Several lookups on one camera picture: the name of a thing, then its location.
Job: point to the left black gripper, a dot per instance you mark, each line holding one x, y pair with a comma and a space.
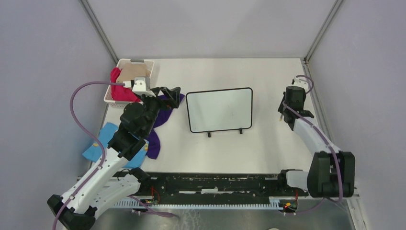
156, 91

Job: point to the black framed whiteboard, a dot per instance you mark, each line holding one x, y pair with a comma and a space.
220, 110

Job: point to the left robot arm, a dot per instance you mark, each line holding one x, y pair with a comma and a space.
80, 206

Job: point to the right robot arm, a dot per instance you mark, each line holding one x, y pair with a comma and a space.
332, 171

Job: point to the beige cloth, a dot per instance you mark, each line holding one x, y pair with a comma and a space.
131, 71

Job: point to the red cloth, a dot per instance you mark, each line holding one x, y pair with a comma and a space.
120, 93

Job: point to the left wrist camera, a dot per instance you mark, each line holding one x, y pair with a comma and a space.
140, 84

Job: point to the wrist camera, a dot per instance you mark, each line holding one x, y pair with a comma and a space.
300, 82
140, 84

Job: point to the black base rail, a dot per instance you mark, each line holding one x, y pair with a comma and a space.
173, 188

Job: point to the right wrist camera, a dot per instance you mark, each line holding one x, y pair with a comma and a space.
300, 82

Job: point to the white cable duct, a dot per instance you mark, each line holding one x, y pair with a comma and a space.
130, 203

